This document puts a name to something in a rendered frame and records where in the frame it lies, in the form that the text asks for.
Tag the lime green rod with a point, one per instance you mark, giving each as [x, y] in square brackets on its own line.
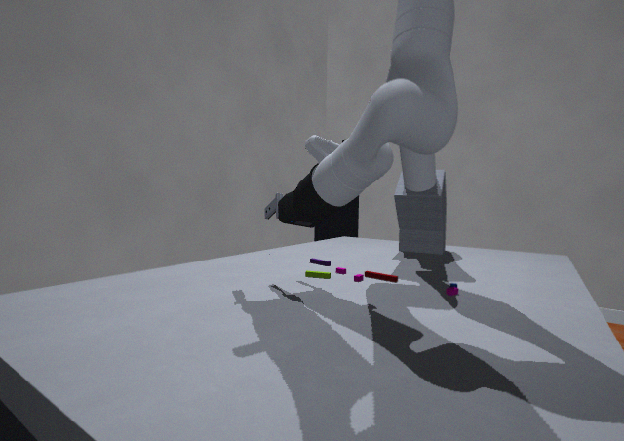
[318, 274]

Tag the purple rod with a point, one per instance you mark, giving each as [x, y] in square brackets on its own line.
[321, 262]

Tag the red rod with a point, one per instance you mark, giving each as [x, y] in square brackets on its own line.
[381, 276]

